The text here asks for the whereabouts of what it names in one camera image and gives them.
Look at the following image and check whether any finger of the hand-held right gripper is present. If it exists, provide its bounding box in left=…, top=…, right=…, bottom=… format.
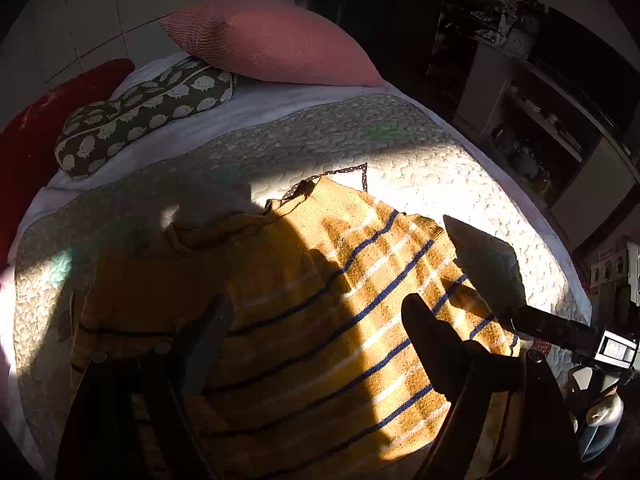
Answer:
left=492, top=304, right=601, bottom=358

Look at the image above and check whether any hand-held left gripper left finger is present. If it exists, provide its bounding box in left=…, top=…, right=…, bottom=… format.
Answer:
left=55, top=292, right=236, bottom=480

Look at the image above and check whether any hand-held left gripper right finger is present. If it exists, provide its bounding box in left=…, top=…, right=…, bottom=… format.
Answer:
left=401, top=294, right=583, bottom=480

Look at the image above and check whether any yellow striped knit sweater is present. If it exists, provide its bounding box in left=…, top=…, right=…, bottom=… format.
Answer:
left=70, top=176, right=523, bottom=480

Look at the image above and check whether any white fluffy blanket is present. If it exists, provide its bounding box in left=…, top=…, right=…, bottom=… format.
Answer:
left=385, top=82, right=596, bottom=321

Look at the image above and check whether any white box with round dials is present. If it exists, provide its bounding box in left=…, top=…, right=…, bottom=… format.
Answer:
left=587, top=240, right=640, bottom=291

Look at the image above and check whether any white television cabinet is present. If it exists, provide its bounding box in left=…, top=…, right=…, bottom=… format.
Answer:
left=452, top=40, right=640, bottom=251

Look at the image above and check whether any beige quilted bedspread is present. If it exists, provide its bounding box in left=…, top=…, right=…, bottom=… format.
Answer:
left=12, top=92, right=576, bottom=480

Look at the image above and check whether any white bed sheet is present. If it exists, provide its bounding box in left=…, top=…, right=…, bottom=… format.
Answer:
left=0, top=50, right=416, bottom=466

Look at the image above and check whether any hedgehog print pillow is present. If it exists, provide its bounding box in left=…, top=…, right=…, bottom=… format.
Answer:
left=54, top=57, right=236, bottom=181

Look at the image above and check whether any black television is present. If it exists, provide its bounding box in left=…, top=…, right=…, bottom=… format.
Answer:
left=530, top=5, right=640, bottom=133

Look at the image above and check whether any red cushion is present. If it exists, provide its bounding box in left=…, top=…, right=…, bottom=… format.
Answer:
left=0, top=57, right=136, bottom=266

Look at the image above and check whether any dark shoe rack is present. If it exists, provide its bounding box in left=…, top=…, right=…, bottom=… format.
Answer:
left=427, top=0, right=501, bottom=91

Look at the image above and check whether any pink ribbed pillow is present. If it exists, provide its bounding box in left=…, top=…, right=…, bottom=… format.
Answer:
left=159, top=0, right=386, bottom=88

